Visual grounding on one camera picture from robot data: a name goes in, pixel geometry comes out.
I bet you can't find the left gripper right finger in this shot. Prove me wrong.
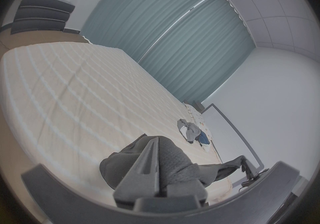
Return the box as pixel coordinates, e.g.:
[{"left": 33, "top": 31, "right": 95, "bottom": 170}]
[{"left": 160, "top": 180, "right": 208, "bottom": 212}]

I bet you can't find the dark grey chest of drawers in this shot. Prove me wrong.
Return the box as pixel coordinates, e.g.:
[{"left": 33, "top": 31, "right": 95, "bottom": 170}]
[{"left": 11, "top": 0, "right": 75, "bottom": 34}]

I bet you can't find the bed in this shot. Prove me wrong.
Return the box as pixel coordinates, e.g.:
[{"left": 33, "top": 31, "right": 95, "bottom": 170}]
[{"left": 0, "top": 41, "right": 264, "bottom": 206}]

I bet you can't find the blue-green curtain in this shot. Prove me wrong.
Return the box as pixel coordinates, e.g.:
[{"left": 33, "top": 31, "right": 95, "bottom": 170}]
[
  {"left": 80, "top": 0, "right": 218, "bottom": 63},
  {"left": 137, "top": 0, "right": 257, "bottom": 104}
]

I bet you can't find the black T-shirt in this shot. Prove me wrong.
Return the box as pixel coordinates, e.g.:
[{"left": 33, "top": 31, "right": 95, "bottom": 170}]
[{"left": 99, "top": 135, "right": 245, "bottom": 191}]

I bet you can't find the grey bedside table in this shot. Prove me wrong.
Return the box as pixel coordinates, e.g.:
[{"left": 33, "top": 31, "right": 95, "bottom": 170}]
[{"left": 184, "top": 100, "right": 204, "bottom": 112}]

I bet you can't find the pile of clothes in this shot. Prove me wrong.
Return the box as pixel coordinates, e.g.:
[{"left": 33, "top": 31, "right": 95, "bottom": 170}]
[{"left": 177, "top": 119, "right": 210, "bottom": 152}]

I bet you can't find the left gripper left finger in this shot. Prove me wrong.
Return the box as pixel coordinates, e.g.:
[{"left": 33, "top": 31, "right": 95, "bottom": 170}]
[{"left": 113, "top": 137, "right": 160, "bottom": 212}]

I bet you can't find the white printed pillow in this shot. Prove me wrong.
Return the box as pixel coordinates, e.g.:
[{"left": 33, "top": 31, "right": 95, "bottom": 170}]
[{"left": 184, "top": 103, "right": 213, "bottom": 141}]

